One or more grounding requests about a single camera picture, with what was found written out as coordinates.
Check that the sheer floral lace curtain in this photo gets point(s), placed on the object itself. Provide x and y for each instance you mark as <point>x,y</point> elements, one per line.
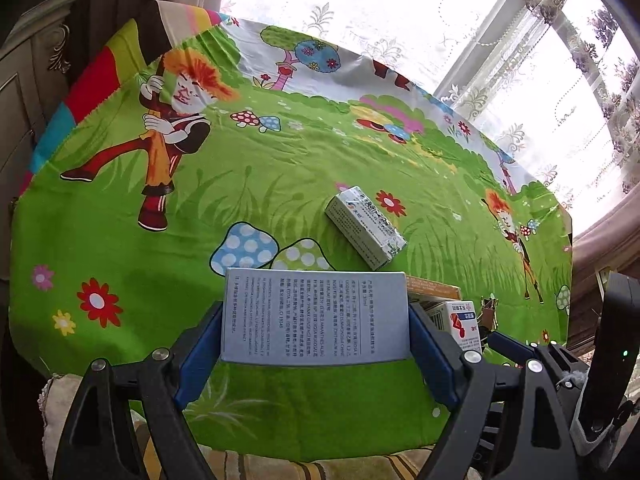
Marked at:
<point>400,20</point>

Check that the green and white carton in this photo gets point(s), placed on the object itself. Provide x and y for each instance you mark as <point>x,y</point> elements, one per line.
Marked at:
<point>365,230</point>

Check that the grey window frame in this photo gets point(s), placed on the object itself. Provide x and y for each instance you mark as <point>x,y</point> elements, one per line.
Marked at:
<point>492,35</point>

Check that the green cartoon printed cloth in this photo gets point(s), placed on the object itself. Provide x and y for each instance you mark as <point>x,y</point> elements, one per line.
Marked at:
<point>250,160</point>

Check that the orange carton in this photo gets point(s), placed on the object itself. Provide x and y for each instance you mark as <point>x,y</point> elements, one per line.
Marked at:
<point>432,287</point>

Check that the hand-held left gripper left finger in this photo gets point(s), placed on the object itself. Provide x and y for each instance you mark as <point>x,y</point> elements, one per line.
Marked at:
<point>197,355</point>

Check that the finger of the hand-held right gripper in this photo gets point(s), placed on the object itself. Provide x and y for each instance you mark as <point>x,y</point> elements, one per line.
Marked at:
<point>510,347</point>

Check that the cream carved headboard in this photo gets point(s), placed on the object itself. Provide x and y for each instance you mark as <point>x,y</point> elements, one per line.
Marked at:
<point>30,85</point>

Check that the pale grey-blue carton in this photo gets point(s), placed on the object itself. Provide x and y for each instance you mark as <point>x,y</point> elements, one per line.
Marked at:
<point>315,315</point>

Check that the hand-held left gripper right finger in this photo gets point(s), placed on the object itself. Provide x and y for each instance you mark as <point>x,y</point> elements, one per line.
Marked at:
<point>432,355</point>

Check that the white carton with red print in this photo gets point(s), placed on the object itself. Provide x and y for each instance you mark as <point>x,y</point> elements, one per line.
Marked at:
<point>462,330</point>

